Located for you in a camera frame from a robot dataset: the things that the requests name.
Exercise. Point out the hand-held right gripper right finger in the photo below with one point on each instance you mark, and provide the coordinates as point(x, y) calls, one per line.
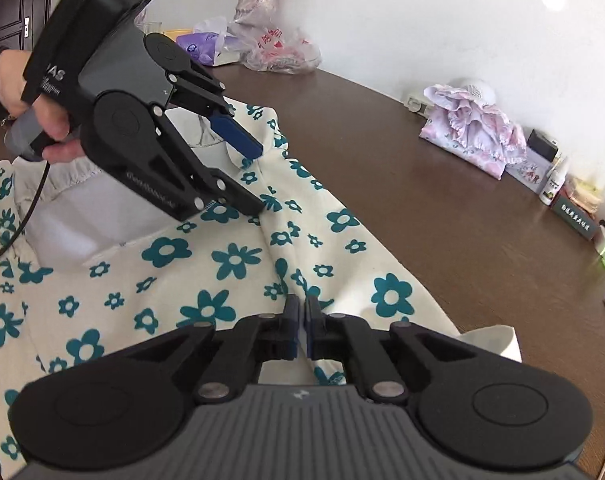
point(312, 340)

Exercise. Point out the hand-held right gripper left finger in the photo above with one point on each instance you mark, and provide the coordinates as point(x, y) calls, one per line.
point(298, 340)

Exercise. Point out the yellow cardboard box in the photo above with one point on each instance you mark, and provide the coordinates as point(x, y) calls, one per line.
point(177, 34)

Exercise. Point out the folded purple floral clothes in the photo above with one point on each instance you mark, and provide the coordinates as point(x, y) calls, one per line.
point(472, 135)

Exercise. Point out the person's left hand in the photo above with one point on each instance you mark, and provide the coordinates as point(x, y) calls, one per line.
point(10, 80)

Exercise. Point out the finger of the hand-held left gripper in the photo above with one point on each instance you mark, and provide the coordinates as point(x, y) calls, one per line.
point(242, 197)
point(237, 137)

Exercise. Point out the floral patterned vase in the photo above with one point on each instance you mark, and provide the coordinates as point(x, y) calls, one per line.
point(257, 5)

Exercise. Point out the floral tissue box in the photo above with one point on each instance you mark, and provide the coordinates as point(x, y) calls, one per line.
point(525, 172)

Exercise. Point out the white round appliance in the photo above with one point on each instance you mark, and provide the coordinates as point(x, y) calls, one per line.
point(480, 91)

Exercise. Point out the small black box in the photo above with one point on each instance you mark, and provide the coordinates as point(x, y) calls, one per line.
point(542, 142)

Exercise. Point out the cream teal floral garment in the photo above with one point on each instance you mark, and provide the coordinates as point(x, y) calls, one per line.
point(207, 260)

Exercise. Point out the black sign box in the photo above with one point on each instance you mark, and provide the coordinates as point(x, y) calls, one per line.
point(572, 217)

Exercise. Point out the purple tissue pack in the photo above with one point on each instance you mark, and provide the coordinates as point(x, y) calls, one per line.
point(202, 47)

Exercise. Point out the white power strip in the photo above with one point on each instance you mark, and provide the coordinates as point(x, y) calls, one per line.
point(417, 102)

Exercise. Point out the small white spray bottle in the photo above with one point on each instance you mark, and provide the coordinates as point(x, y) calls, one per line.
point(552, 185)

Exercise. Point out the clear red printed plastic bag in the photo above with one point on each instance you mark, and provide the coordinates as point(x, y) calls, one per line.
point(282, 50)

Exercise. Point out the clear yellow storage box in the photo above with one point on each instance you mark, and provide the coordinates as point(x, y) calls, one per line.
point(587, 192)

